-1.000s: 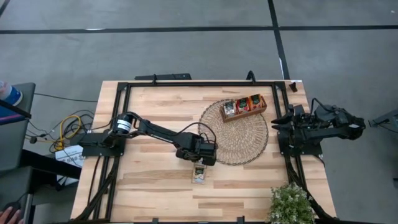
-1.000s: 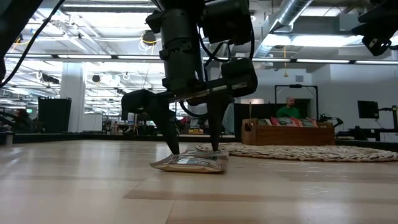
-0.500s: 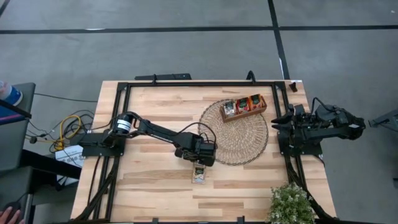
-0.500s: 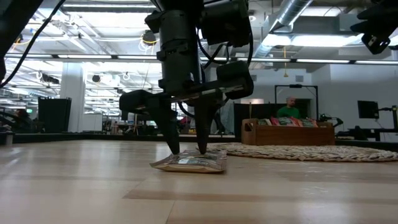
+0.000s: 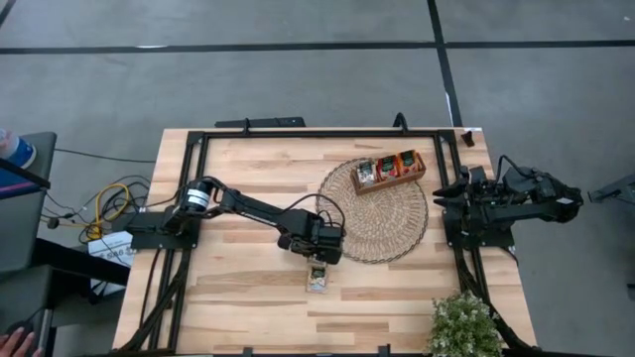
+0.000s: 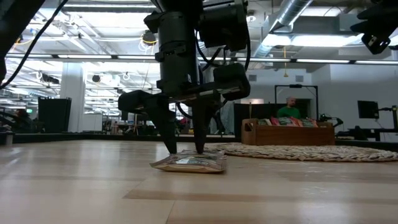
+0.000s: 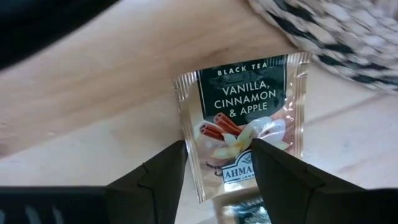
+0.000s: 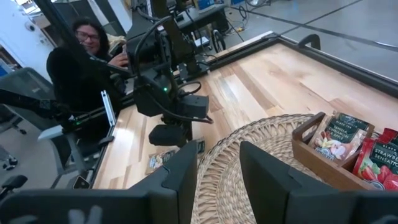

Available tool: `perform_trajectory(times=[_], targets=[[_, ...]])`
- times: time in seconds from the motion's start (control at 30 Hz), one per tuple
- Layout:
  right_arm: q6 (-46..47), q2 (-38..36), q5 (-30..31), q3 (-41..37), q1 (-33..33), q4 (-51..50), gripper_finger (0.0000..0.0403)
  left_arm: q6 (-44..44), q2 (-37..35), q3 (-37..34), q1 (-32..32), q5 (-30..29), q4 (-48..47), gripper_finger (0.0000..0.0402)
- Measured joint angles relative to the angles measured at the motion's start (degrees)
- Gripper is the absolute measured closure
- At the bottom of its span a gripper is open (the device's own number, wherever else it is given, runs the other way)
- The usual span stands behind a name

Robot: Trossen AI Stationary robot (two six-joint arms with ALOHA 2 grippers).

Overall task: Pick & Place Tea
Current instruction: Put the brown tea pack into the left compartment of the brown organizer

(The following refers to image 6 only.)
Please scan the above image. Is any black partition panel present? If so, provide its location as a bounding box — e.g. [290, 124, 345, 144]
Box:
[233, 103, 280, 125]

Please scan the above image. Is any wooden compartment tea box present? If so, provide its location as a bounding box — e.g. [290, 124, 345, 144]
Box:
[241, 118, 336, 146]

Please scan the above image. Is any black monitor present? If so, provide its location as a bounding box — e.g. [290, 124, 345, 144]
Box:
[37, 96, 72, 134]
[356, 100, 380, 119]

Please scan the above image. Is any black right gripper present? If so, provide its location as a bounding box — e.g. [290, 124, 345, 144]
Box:
[349, 2, 398, 37]

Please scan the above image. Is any black metal frame rig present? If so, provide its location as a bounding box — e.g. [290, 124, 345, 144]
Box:
[274, 83, 319, 123]

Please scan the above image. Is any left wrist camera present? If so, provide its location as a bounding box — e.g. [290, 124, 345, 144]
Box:
[198, 0, 250, 53]

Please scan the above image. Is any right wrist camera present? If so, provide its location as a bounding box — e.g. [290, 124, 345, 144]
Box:
[361, 30, 392, 56]

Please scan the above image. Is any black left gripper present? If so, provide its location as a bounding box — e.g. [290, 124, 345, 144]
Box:
[118, 63, 251, 155]

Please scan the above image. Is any person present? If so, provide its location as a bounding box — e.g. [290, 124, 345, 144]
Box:
[276, 96, 302, 119]
[12, 108, 37, 134]

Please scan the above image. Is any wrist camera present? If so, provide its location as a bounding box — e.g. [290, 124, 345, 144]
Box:
[198, 0, 250, 53]
[361, 30, 392, 56]

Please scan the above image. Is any round woven straw placemat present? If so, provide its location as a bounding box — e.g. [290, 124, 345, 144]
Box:
[203, 142, 398, 163]

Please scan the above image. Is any black left camera cable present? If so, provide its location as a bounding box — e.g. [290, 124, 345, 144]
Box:
[194, 29, 252, 73]

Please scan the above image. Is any white cabinet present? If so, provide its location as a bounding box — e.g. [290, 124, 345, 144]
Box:
[82, 112, 103, 132]

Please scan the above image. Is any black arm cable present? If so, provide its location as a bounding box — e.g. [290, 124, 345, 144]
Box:
[0, 0, 70, 90]

